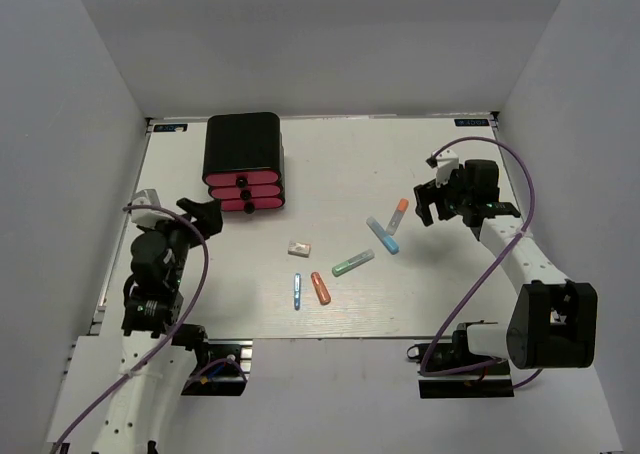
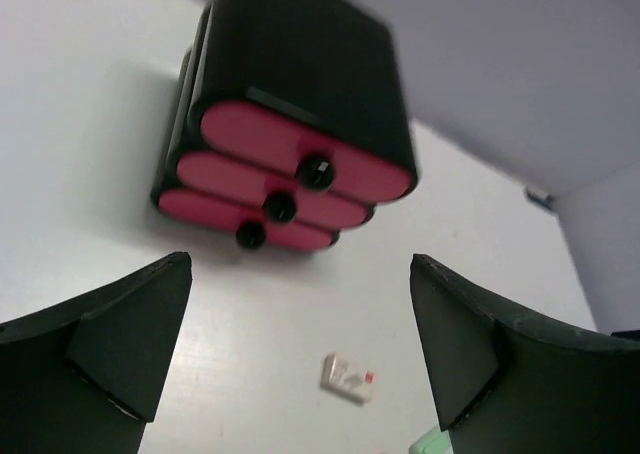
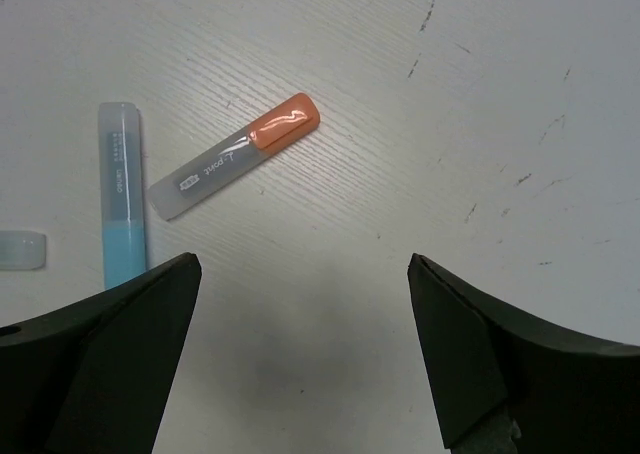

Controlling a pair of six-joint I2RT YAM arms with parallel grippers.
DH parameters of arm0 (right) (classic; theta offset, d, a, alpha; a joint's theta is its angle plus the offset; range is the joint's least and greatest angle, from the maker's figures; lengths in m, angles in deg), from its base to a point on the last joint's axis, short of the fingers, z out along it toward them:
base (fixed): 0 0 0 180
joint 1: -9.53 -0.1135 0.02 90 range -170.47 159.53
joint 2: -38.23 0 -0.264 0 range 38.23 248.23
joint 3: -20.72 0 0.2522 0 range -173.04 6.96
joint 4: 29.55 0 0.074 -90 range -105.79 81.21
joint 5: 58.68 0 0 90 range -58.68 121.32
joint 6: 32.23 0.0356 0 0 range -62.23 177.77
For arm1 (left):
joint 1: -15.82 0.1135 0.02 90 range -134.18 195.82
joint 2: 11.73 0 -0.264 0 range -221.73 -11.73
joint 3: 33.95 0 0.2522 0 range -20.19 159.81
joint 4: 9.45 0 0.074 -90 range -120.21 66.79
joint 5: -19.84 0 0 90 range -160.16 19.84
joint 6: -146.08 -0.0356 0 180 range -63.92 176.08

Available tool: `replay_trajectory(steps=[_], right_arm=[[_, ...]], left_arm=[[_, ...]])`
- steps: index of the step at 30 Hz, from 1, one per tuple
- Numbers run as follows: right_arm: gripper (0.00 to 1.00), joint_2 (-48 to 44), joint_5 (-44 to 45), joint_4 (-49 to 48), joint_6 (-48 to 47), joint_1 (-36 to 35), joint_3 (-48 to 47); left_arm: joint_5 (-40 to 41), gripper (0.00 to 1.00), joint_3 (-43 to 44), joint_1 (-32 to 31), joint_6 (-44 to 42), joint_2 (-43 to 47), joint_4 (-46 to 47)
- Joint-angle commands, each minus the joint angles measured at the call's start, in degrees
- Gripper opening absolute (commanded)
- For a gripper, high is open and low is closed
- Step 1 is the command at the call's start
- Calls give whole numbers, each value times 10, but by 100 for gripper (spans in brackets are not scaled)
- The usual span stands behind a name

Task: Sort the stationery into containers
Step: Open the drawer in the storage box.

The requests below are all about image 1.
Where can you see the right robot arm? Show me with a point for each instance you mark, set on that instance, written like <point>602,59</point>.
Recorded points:
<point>553,324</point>

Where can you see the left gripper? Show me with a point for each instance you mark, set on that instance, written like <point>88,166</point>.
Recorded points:
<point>208,214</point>

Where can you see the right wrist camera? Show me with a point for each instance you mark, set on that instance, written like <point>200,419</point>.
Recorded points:
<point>444,163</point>

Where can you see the blue corner label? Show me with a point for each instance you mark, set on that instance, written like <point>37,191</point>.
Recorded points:
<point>471,122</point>
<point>170,128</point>

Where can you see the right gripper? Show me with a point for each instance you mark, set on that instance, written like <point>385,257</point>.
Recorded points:
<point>426,195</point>

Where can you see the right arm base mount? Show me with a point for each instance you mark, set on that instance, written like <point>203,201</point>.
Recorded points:
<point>453,372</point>

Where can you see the blue capped highlighter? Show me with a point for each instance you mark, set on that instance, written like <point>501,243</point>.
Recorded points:
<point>386,239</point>

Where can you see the pink top drawer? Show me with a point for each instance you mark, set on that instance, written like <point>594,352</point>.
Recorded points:
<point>248,177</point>

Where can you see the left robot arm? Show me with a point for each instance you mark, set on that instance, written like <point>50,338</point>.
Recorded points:
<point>159,348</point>

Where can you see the black drawer cabinet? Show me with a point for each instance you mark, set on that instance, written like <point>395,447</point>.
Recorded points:
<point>244,142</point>

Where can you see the pink bottom drawer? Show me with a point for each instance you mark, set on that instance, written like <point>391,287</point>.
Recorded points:
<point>251,205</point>

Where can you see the white eraser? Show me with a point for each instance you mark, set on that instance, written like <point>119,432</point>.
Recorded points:
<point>299,249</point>

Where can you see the left blue corner label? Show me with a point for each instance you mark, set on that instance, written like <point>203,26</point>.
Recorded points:
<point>170,128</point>

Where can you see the pink drawer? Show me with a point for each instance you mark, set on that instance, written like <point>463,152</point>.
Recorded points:
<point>248,177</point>
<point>250,191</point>
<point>251,205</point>

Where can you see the right blue corner label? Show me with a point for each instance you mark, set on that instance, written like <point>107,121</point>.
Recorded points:
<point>471,122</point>

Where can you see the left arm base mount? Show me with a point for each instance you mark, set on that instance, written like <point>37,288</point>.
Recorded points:
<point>222,366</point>

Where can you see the orange capped highlighter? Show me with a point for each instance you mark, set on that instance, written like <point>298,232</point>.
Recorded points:
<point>397,216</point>

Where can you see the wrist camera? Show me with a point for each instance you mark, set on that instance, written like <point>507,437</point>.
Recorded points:
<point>444,163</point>
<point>145,218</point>

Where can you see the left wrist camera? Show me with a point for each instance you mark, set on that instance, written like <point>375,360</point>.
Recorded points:
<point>145,218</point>

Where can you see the blue pen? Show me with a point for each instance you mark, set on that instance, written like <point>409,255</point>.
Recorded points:
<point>297,291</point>

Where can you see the green capped highlighter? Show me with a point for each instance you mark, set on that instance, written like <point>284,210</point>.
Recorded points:
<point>352,263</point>

